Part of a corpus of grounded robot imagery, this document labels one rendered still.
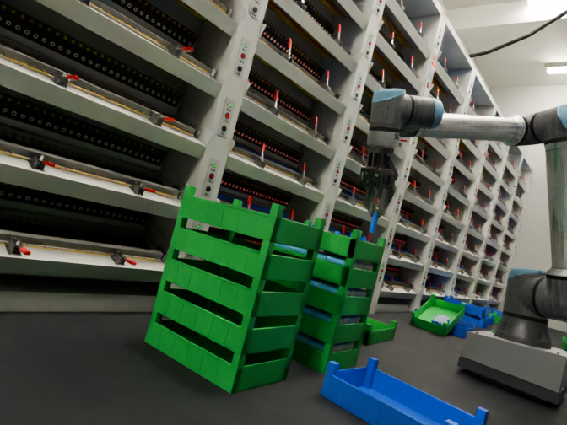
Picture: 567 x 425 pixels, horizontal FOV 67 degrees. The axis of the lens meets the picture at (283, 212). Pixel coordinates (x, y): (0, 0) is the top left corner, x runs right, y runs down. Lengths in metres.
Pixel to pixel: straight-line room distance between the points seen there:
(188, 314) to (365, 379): 0.50
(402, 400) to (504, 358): 0.63
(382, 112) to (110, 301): 0.94
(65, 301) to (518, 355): 1.43
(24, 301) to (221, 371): 0.53
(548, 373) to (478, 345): 0.22
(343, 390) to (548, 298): 0.92
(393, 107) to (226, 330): 0.76
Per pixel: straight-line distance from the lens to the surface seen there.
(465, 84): 3.39
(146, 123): 1.24
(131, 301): 1.37
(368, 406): 1.01
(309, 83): 1.74
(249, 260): 0.91
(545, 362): 1.71
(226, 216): 0.97
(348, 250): 1.19
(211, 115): 1.39
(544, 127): 1.74
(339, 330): 1.23
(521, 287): 1.81
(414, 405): 1.18
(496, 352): 1.74
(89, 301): 1.30
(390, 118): 1.27
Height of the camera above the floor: 0.36
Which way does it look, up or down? 2 degrees up
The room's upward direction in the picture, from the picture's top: 14 degrees clockwise
